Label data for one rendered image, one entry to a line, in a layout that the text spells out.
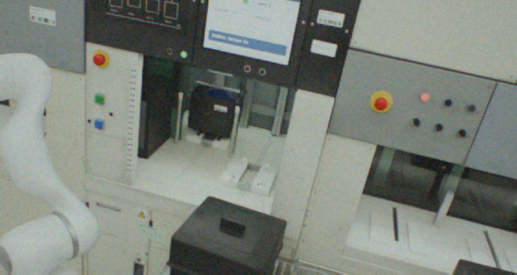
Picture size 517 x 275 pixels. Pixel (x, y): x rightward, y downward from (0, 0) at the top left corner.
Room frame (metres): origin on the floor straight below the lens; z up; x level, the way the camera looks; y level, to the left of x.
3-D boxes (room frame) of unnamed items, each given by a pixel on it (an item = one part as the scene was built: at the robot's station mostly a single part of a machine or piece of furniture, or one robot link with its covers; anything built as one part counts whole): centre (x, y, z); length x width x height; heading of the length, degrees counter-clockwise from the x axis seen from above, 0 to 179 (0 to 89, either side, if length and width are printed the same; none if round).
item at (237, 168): (1.80, -0.03, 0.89); 0.22 x 0.21 x 0.04; 170
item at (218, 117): (2.16, 0.18, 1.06); 0.24 x 0.20 x 0.32; 81
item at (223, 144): (2.16, 0.18, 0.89); 0.22 x 0.21 x 0.04; 170
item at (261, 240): (1.20, 0.00, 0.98); 0.29 x 0.29 x 0.13; 75
